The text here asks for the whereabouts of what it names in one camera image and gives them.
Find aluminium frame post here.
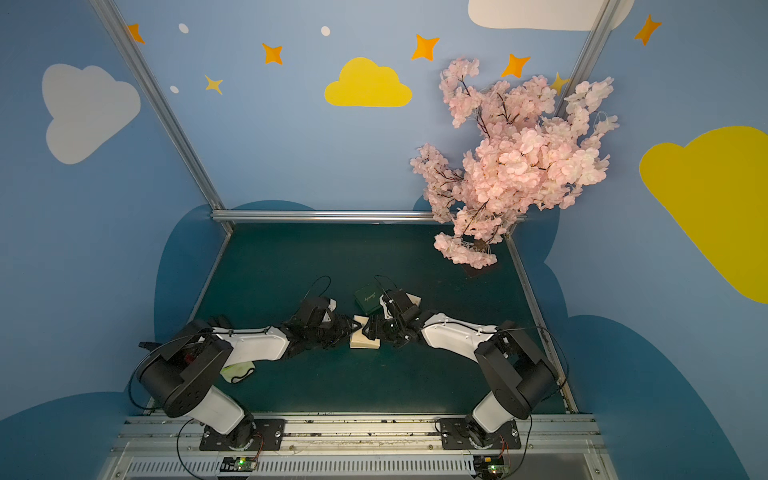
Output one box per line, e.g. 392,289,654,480
555,0,621,118
89,0,225,210

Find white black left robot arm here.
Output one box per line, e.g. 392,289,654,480
134,296,362,436

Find brown tree base plate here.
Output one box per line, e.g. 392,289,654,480
462,261,499,278

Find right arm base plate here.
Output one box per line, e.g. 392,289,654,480
435,417,522,450

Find white lotus box lid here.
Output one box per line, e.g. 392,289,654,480
220,362,256,384

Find green circuit board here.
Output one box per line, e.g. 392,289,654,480
473,456,509,480
220,457,259,473

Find left aluminium frame post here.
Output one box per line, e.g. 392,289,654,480
89,0,225,210

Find right green circuit board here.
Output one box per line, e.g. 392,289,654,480
473,456,509,480

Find horizontal aluminium frame rail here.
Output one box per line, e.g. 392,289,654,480
211,210,435,224

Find pink cherry blossom tree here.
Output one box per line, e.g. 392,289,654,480
410,59,619,268

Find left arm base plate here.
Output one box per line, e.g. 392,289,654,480
199,417,285,452

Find right aluminium frame post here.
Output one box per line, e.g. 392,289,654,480
555,0,621,118

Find left green circuit board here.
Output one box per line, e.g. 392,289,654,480
220,457,259,473

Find black red handled tool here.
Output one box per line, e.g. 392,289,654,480
138,341,162,355

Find front aluminium rail track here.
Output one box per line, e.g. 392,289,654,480
99,413,618,479

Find white flower box lid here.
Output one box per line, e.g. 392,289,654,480
407,293,421,307

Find green jewelry box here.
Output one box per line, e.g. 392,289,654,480
354,284,383,316

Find white flower gift box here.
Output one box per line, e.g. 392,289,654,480
349,315,380,350

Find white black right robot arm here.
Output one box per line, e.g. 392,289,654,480
362,290,561,438

